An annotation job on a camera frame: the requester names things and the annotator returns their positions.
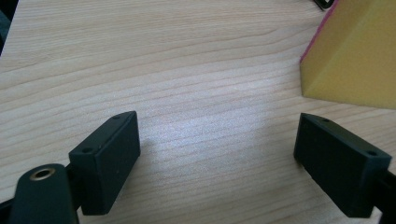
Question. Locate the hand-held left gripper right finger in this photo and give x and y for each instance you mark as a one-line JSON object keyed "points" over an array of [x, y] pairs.
{"points": [[339, 168]]}

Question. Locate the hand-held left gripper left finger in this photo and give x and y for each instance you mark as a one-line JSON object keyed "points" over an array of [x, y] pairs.
{"points": [[106, 165]]}

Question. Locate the yellow and pink box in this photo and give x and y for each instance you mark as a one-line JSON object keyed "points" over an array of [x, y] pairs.
{"points": [[351, 59]]}

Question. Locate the black object with white edge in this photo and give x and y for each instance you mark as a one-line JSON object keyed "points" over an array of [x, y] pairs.
{"points": [[323, 3]]}

